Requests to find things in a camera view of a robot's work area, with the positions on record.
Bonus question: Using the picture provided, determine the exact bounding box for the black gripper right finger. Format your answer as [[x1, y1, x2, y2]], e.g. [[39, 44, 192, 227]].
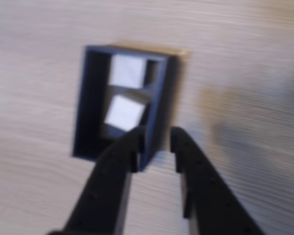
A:
[[170, 126, 265, 235]]

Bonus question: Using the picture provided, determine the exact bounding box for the dark open-top box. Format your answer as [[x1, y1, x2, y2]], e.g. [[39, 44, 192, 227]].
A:
[[71, 45, 179, 172]]

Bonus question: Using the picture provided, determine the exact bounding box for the white wooden cube block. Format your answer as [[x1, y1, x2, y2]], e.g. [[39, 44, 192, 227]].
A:
[[109, 55, 147, 89], [100, 92, 150, 134]]

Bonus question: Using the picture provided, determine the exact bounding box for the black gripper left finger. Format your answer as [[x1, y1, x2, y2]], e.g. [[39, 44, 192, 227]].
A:
[[45, 126, 147, 235]]

